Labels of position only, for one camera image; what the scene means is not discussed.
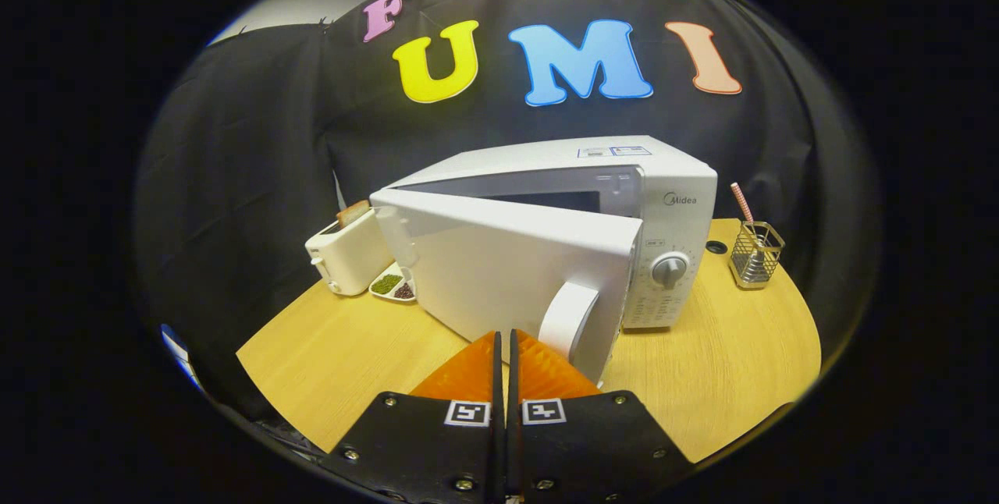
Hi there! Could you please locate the wire mesh utensil holder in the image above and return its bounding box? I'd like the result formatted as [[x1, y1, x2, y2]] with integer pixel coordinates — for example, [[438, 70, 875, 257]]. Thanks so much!
[[729, 221, 786, 290]]

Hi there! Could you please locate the white toaster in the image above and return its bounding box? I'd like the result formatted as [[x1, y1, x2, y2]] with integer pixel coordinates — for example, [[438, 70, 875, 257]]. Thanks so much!
[[304, 208, 395, 296]]

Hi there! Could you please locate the colourful lit screen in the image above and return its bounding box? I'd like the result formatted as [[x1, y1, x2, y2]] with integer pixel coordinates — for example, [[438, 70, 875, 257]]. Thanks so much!
[[160, 323, 205, 392]]

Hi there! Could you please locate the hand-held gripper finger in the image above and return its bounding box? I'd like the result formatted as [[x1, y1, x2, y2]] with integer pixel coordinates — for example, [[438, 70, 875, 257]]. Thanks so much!
[[322, 330, 504, 504], [507, 328, 695, 504]]

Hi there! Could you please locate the white microwave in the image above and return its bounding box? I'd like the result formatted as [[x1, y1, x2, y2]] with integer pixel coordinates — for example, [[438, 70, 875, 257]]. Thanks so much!
[[369, 135, 719, 388]]

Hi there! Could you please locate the white divided bean dish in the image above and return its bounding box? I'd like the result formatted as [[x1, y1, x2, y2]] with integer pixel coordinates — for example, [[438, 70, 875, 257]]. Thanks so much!
[[368, 262, 417, 303]]

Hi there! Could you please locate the pink striped straw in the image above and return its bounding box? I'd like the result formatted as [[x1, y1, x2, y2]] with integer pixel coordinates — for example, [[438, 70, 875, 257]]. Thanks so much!
[[731, 182, 755, 225]]

